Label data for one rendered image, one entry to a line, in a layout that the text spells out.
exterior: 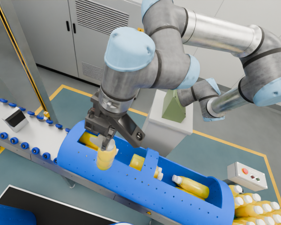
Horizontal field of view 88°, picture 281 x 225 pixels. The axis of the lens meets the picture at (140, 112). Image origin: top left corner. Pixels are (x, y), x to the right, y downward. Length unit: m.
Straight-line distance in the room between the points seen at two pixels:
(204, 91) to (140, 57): 0.75
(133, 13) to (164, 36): 1.64
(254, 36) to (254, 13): 2.77
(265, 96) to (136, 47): 0.45
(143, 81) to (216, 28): 0.26
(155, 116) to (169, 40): 0.76
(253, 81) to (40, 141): 1.17
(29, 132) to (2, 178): 1.07
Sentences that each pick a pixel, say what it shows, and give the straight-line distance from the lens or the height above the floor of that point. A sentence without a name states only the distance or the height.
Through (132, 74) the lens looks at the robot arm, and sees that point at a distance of 0.24.
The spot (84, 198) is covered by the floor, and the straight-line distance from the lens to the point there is 1.94.
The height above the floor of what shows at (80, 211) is 0.15.
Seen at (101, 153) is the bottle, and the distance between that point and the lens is 0.52.
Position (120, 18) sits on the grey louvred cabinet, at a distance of 2.01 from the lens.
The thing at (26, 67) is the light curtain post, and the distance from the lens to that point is 1.31.
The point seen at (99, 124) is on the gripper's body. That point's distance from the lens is 0.37.
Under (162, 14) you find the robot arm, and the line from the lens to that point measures 0.36.
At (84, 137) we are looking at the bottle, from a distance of 0.91.
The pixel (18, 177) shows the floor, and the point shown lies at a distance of 2.17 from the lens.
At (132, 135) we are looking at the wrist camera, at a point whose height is 1.60.
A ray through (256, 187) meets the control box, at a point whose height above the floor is 1.06.
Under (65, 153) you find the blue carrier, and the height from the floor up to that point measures 1.19.
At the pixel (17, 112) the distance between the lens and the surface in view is 1.17.
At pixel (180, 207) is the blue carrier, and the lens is 0.81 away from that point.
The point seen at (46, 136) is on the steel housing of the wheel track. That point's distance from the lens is 1.19.
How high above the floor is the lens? 1.92
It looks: 50 degrees down
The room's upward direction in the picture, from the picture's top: 20 degrees clockwise
